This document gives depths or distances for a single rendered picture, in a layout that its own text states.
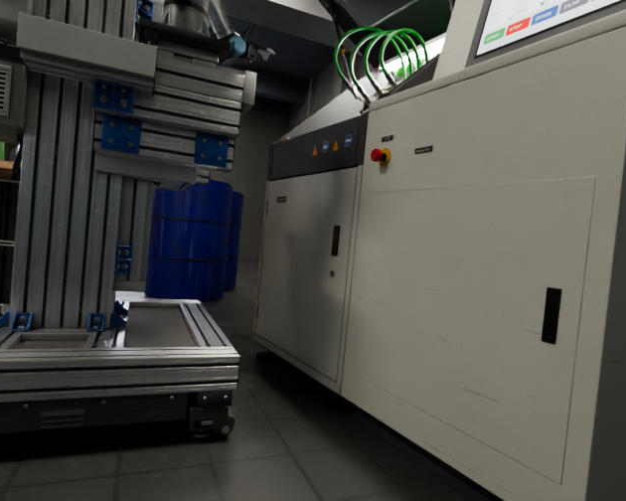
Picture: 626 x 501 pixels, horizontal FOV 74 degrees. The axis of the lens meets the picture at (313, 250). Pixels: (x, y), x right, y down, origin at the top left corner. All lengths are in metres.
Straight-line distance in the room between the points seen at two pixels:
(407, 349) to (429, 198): 0.39
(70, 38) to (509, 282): 1.04
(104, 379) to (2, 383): 0.19
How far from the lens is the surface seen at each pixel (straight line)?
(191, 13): 1.29
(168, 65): 1.22
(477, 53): 1.47
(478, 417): 1.00
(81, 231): 1.35
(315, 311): 1.46
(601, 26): 0.96
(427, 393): 1.08
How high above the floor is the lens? 0.55
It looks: 1 degrees down
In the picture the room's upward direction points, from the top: 5 degrees clockwise
